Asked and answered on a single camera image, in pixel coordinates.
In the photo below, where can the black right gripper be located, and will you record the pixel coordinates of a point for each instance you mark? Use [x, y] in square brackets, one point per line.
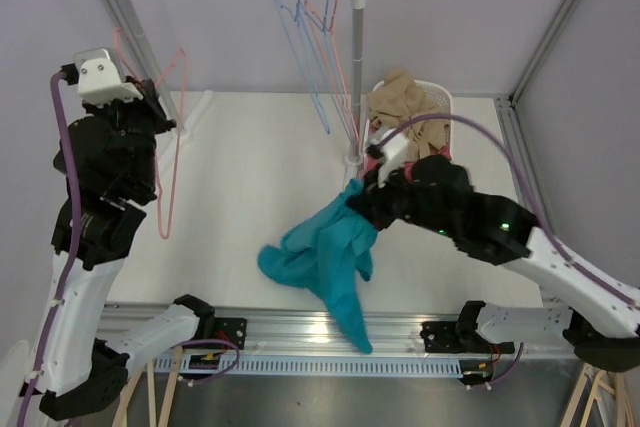
[371, 201]

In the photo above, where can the light blue wire hanger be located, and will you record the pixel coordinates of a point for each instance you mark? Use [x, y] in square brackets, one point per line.
[298, 39]
[321, 54]

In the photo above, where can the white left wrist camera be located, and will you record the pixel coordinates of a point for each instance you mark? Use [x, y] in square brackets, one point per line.
[99, 78]

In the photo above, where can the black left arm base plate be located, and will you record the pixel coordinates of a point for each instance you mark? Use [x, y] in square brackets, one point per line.
[228, 330]

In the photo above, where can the teal t-shirt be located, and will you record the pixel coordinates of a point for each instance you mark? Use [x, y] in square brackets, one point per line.
[324, 255]

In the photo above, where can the pink wire hanger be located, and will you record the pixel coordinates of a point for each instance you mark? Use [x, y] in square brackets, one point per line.
[321, 28]

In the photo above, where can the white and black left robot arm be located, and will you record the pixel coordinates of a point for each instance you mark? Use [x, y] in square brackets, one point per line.
[109, 160]

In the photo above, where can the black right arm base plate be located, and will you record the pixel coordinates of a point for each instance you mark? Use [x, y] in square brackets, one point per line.
[457, 337]

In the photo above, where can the tan t-shirt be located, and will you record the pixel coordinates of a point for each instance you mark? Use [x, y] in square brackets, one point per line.
[405, 107]

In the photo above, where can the white slotted cable duct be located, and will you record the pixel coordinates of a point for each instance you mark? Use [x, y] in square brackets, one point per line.
[367, 366]

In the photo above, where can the coral red t-shirt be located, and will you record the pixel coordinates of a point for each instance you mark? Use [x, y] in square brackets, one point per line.
[444, 151]

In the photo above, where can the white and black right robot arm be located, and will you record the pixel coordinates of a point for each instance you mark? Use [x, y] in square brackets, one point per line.
[437, 195]

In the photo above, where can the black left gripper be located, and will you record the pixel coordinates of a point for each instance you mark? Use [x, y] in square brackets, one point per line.
[150, 104]

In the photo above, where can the white perforated plastic basket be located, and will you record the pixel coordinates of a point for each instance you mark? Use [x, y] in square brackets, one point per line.
[442, 94]

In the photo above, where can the aluminium mounting rail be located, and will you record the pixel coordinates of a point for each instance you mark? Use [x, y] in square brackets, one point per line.
[290, 332]

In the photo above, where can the beige wooden hangers right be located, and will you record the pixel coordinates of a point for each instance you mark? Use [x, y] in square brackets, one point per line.
[598, 395]

